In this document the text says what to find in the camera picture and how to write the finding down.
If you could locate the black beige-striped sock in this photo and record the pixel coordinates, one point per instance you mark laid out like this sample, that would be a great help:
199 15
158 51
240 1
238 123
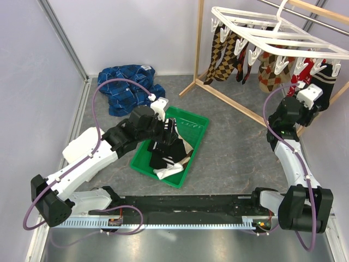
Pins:
175 145
325 81

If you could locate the green plastic tray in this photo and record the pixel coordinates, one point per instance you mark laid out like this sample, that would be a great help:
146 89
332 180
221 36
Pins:
191 127

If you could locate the red patterned sock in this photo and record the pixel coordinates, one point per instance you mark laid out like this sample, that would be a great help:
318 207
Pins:
304 75

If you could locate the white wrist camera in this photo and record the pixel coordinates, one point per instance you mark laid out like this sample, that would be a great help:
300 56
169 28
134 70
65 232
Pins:
308 95
159 105

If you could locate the beige brown striped sock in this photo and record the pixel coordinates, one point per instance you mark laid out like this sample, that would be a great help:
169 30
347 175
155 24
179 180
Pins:
186 151

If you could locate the blue plaid shirt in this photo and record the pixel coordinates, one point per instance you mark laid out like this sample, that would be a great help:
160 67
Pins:
124 96

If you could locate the white sock drying hanger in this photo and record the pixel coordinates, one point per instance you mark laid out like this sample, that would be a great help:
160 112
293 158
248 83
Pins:
277 36

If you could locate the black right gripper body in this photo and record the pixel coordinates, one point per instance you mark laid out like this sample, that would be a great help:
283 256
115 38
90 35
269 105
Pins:
307 115

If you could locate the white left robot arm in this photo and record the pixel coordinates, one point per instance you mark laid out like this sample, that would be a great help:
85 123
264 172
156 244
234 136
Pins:
56 198

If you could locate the black white-striped sock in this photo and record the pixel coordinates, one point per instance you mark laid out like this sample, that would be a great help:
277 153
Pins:
159 161
163 150

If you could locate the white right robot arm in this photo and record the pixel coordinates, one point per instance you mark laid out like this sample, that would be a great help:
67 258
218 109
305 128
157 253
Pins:
306 203

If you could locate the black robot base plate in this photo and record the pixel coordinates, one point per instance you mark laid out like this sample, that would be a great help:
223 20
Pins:
213 204

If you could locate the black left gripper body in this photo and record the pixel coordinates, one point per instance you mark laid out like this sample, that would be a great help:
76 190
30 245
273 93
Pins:
157 128

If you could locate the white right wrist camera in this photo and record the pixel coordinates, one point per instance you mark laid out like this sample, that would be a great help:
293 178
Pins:
308 95

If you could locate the brown yellow argyle sock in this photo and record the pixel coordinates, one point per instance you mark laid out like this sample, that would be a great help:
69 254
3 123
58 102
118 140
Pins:
216 54
229 60

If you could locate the tan orange argyle sock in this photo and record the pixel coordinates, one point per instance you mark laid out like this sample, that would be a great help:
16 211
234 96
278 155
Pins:
286 73
268 81

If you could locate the grey slotted cable duct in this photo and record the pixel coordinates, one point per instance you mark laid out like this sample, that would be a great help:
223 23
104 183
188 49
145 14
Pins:
166 221

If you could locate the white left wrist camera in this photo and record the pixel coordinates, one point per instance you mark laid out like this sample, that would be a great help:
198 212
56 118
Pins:
159 105

